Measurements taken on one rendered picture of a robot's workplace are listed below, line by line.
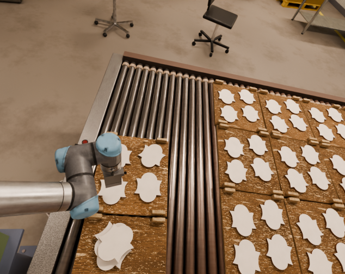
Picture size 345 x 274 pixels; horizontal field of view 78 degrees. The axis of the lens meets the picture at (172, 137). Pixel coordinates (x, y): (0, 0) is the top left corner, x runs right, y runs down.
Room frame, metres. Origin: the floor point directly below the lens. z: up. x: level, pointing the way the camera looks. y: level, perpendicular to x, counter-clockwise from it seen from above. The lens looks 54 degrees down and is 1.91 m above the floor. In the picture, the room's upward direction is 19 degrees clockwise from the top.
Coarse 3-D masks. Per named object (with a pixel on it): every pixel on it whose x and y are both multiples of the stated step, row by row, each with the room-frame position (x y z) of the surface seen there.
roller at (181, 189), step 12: (180, 132) 0.80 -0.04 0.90; (180, 144) 0.71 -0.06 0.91; (180, 156) 0.63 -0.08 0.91; (180, 168) 0.55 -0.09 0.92; (180, 180) 0.48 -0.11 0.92; (180, 192) 0.42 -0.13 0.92; (180, 204) 0.36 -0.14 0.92; (180, 216) 0.31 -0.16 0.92; (180, 228) 0.26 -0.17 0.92; (180, 240) 0.21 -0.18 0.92; (180, 252) 0.17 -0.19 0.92; (180, 264) 0.13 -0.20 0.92
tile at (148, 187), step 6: (144, 174) 0.44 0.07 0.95; (150, 174) 0.45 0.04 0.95; (138, 180) 0.40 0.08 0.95; (144, 180) 0.41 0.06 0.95; (150, 180) 0.42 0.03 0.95; (156, 180) 0.43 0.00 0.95; (138, 186) 0.37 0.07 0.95; (144, 186) 0.38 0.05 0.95; (150, 186) 0.39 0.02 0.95; (156, 186) 0.40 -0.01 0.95; (138, 192) 0.34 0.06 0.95; (144, 192) 0.35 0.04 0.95; (150, 192) 0.36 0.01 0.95; (156, 192) 0.37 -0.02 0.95; (144, 198) 0.33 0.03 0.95; (150, 198) 0.33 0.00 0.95
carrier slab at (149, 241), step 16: (96, 224) 0.16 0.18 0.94; (112, 224) 0.18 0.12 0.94; (128, 224) 0.20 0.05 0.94; (144, 224) 0.22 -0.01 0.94; (160, 224) 0.25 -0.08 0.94; (80, 240) 0.09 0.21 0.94; (96, 240) 0.11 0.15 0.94; (144, 240) 0.16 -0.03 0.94; (160, 240) 0.18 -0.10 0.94; (80, 256) 0.04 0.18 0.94; (96, 256) 0.06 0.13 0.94; (128, 256) 0.09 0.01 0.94; (144, 256) 0.11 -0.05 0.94; (160, 256) 0.13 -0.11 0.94; (80, 272) -0.01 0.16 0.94; (96, 272) 0.01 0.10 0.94; (112, 272) 0.02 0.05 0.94; (128, 272) 0.04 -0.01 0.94; (144, 272) 0.06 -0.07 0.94; (160, 272) 0.07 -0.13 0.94
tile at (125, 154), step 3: (123, 147) 0.54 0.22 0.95; (126, 147) 0.55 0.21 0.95; (123, 150) 0.53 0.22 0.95; (126, 150) 0.53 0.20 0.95; (123, 153) 0.51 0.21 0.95; (126, 153) 0.51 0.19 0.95; (129, 153) 0.52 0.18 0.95; (123, 156) 0.49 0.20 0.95; (126, 156) 0.50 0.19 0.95; (129, 156) 0.50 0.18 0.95; (123, 159) 0.48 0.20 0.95; (126, 159) 0.48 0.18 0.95; (123, 162) 0.46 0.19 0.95; (126, 162) 0.47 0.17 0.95; (129, 162) 0.47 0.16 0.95; (123, 165) 0.45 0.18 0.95
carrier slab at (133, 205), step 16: (128, 144) 0.58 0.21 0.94; (144, 144) 0.61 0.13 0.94; (160, 144) 0.64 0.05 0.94; (96, 176) 0.35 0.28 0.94; (128, 176) 0.41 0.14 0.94; (160, 176) 0.46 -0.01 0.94; (128, 192) 0.33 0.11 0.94; (160, 192) 0.38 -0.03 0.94; (112, 208) 0.24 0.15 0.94; (128, 208) 0.26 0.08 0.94; (144, 208) 0.29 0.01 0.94; (160, 208) 0.31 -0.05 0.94
